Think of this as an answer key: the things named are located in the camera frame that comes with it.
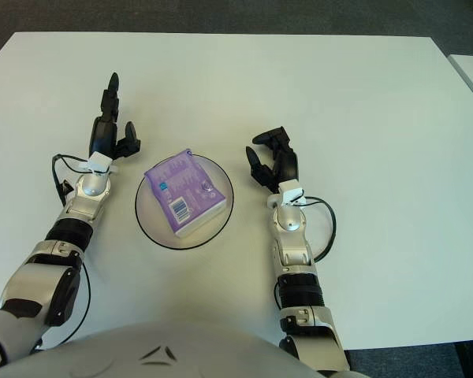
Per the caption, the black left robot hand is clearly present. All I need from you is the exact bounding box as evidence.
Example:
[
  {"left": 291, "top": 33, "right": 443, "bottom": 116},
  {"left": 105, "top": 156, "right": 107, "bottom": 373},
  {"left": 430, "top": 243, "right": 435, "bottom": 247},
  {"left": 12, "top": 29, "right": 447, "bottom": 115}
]
[{"left": 87, "top": 72, "right": 143, "bottom": 164}]

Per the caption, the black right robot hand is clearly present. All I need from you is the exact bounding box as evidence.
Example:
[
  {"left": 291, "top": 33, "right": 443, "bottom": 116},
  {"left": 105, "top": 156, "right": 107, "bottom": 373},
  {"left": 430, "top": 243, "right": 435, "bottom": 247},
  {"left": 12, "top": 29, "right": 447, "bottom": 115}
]
[{"left": 244, "top": 125, "right": 301, "bottom": 195}]

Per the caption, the purple tissue paper pack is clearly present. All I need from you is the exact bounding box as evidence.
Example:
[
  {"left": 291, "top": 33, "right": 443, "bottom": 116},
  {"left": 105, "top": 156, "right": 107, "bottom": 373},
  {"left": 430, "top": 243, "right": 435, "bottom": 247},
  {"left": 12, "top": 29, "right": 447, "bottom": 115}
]
[{"left": 143, "top": 147, "right": 227, "bottom": 239}]

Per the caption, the white plate with black rim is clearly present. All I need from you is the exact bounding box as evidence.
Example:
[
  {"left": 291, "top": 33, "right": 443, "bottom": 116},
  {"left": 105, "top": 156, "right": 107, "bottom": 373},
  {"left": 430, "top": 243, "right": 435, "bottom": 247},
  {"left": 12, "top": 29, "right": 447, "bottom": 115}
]
[{"left": 134, "top": 154, "right": 235, "bottom": 252}]

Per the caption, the silver robot torso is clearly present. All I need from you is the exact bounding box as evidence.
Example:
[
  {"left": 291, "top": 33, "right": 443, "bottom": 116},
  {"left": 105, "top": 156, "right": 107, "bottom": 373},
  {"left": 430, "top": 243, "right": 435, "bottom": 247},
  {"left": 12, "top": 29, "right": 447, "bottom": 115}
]
[{"left": 0, "top": 319, "right": 330, "bottom": 378}]

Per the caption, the black table leg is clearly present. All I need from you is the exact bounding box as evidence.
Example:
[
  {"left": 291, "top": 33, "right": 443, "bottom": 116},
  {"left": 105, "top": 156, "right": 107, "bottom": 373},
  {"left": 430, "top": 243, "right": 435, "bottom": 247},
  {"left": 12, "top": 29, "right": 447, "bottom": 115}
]
[{"left": 452, "top": 339, "right": 473, "bottom": 378}]

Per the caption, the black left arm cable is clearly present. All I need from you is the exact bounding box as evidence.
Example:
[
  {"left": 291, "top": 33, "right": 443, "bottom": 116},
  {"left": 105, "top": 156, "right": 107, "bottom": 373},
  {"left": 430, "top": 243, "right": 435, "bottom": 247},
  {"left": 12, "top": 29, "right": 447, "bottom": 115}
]
[{"left": 34, "top": 153, "right": 95, "bottom": 350}]

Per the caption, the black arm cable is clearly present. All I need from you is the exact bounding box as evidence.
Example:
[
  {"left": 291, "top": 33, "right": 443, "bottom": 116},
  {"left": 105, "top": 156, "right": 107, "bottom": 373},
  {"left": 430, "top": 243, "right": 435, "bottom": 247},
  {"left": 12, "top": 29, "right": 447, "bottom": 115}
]
[
  {"left": 302, "top": 195, "right": 337, "bottom": 264},
  {"left": 34, "top": 153, "right": 95, "bottom": 350}
]

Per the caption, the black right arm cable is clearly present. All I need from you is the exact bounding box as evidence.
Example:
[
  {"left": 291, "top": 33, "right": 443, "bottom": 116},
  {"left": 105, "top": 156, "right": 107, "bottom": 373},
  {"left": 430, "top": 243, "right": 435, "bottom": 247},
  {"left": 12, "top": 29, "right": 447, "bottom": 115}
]
[{"left": 302, "top": 195, "right": 337, "bottom": 264}]

